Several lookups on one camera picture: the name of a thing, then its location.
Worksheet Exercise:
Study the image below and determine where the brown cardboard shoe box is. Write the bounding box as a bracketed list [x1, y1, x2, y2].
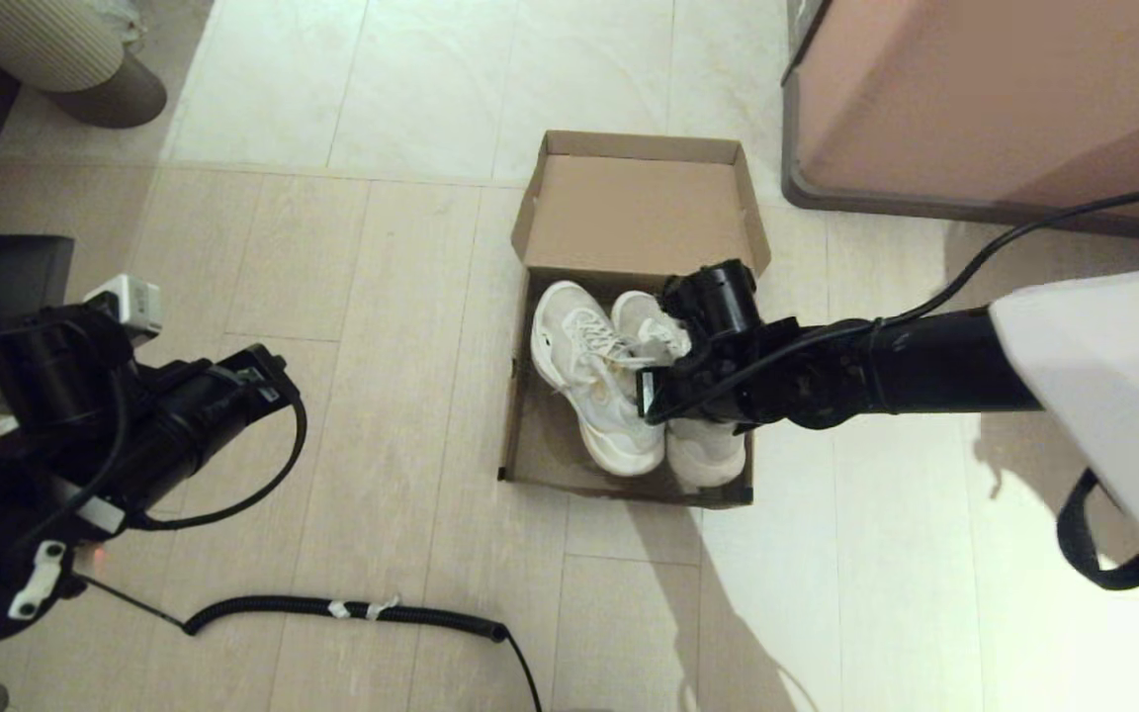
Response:
[497, 131, 771, 509]

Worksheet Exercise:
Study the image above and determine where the white crumpled plastic bag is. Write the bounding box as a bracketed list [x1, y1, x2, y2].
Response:
[95, 0, 147, 48]

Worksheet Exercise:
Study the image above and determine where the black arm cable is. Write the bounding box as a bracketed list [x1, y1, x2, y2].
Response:
[125, 394, 309, 532]
[644, 178, 1139, 426]

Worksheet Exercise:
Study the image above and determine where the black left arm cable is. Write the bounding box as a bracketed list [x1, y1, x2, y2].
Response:
[125, 394, 309, 532]

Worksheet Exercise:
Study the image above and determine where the black coiled floor cable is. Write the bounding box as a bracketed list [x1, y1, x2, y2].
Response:
[85, 574, 543, 712]

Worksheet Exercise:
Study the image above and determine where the pink cabinet with dark plinth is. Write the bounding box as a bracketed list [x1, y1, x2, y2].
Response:
[780, 0, 1139, 246]

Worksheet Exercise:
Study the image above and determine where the black box device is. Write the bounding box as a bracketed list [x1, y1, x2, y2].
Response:
[0, 234, 76, 317]

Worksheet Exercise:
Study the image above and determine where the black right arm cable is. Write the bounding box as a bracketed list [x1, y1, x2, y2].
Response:
[644, 178, 1139, 426]

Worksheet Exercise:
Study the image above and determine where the black right arm strap loop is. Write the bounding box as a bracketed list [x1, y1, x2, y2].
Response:
[1057, 470, 1139, 591]

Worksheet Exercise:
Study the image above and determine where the ribbed beige cylinder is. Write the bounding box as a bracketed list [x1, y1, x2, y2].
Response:
[0, 0, 140, 95]

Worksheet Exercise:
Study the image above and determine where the white lace-up sneaker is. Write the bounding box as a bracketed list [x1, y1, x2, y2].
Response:
[611, 290, 748, 489]
[530, 281, 667, 478]

